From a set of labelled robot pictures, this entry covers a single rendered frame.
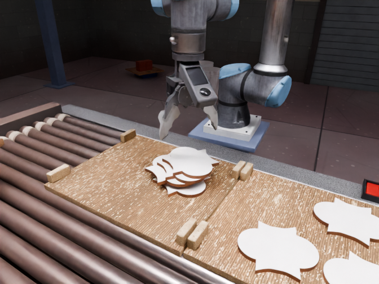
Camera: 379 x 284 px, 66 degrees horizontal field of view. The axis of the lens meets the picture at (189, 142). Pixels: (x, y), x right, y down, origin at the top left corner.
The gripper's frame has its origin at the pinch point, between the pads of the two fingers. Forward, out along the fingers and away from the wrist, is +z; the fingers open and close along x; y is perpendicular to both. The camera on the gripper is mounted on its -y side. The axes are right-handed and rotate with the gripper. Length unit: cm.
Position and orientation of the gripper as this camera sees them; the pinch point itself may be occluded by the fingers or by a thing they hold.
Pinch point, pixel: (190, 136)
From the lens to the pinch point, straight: 73.0
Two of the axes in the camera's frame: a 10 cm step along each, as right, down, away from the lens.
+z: -0.2, 8.9, 4.6
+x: -9.1, 1.8, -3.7
